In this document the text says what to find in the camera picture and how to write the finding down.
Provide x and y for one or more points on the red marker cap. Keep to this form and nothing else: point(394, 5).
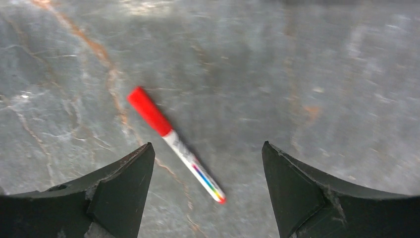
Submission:
point(148, 110)

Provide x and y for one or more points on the white marker pen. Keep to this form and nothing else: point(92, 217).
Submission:
point(195, 167)

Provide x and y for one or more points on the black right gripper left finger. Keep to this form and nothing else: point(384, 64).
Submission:
point(113, 197)

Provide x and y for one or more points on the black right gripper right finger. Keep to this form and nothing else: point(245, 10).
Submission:
point(310, 203)

